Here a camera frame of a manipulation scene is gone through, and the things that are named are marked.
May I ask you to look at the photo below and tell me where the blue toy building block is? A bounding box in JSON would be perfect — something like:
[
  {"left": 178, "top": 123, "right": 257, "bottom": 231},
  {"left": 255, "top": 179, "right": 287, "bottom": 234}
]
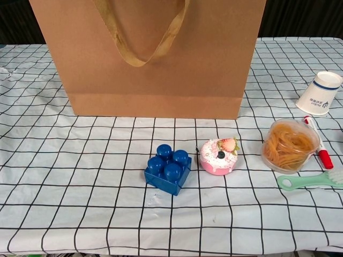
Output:
[{"left": 143, "top": 143, "right": 192, "bottom": 197}]

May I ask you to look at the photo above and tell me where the pink toy strawberry cake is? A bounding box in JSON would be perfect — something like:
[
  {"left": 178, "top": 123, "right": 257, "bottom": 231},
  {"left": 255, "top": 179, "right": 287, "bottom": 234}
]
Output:
[{"left": 199, "top": 137, "right": 241, "bottom": 177}]

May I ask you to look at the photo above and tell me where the mint green scrubbing brush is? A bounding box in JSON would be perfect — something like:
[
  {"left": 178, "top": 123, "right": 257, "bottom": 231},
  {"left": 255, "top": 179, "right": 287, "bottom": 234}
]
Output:
[{"left": 277, "top": 170, "right": 343, "bottom": 192}]

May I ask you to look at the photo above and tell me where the white paper cup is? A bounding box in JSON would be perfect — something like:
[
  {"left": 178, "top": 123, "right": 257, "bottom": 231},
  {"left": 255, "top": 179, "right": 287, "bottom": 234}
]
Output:
[{"left": 295, "top": 71, "right": 343, "bottom": 116}]

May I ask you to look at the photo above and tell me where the red and white marker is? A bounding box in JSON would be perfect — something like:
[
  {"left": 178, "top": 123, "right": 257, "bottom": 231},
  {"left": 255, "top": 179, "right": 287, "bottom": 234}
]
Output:
[{"left": 302, "top": 115, "right": 334, "bottom": 170}]

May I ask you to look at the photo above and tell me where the brown paper bag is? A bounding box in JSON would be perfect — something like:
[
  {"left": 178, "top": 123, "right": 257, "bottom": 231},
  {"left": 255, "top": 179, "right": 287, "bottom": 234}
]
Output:
[{"left": 28, "top": 0, "right": 267, "bottom": 120}]

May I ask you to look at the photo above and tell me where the gold ribbon bag handle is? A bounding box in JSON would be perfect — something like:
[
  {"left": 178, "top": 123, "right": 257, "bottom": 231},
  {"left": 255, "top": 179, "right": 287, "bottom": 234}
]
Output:
[{"left": 92, "top": 0, "right": 191, "bottom": 68}]

